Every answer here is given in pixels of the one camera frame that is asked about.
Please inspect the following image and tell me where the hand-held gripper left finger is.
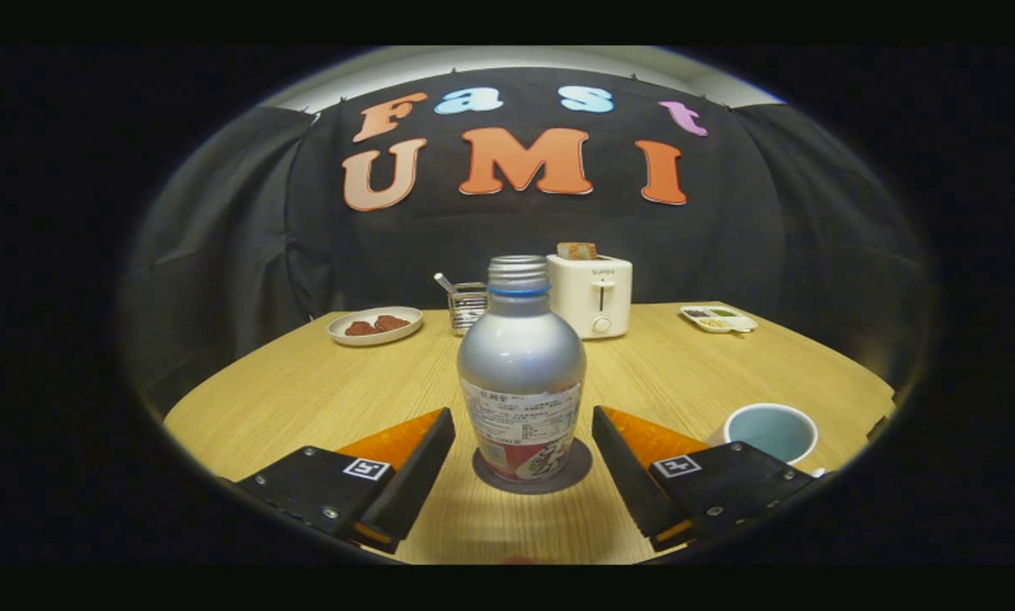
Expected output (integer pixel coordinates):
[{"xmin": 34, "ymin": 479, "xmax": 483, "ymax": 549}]
[{"xmin": 234, "ymin": 407, "xmax": 457, "ymax": 554}]

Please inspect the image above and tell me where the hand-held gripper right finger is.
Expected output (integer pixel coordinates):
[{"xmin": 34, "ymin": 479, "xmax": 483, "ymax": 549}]
[{"xmin": 592, "ymin": 406, "xmax": 816, "ymax": 552}]

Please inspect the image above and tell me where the dark round coaster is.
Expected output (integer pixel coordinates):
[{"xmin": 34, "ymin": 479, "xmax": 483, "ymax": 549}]
[{"xmin": 472, "ymin": 437, "xmax": 593, "ymax": 496}]

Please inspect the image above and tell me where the white cup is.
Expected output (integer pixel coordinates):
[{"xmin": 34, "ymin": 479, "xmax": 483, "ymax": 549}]
[{"xmin": 708, "ymin": 402, "xmax": 827, "ymax": 478}]

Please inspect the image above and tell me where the silver juice bottle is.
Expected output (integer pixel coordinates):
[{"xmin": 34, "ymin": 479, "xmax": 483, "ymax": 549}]
[{"xmin": 457, "ymin": 255, "xmax": 587, "ymax": 483}]

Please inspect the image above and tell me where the wooden table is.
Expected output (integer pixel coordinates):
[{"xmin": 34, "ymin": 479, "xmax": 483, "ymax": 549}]
[{"xmin": 162, "ymin": 301, "xmax": 896, "ymax": 565}]

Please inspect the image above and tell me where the white round plate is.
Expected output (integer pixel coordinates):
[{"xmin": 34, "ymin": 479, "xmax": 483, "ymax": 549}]
[{"xmin": 327, "ymin": 306, "xmax": 424, "ymax": 347}]

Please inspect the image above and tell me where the white divided tray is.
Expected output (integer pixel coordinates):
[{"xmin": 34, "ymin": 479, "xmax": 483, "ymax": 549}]
[{"xmin": 679, "ymin": 305, "xmax": 759, "ymax": 334}]

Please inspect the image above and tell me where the white toaster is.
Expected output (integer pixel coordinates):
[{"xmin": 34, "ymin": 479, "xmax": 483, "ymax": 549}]
[{"xmin": 547, "ymin": 254, "xmax": 633, "ymax": 340}]

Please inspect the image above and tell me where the black backdrop cloth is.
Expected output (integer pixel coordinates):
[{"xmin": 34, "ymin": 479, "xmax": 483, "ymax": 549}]
[{"xmin": 121, "ymin": 68, "xmax": 933, "ymax": 417}]

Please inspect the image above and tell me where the wire utensil holder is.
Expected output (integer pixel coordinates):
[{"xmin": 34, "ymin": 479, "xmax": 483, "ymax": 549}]
[{"xmin": 447, "ymin": 283, "xmax": 489, "ymax": 337}]

